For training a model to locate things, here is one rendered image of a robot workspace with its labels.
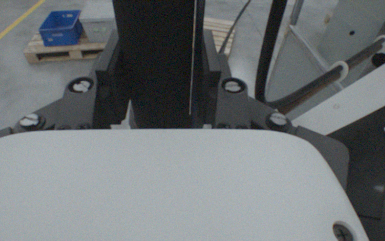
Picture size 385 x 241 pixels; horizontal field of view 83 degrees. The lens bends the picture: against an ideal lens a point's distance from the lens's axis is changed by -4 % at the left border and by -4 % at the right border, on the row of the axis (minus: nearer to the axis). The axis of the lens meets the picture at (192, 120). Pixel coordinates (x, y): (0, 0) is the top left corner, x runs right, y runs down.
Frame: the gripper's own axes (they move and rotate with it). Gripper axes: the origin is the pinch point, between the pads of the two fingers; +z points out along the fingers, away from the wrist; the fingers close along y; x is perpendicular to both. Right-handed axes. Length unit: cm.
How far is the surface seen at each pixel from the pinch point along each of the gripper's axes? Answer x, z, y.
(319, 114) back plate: -26.6, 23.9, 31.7
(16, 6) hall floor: -152, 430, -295
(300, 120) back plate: -29.8, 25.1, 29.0
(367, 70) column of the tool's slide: -26, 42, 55
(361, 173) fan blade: -8.3, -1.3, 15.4
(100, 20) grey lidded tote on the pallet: -106, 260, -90
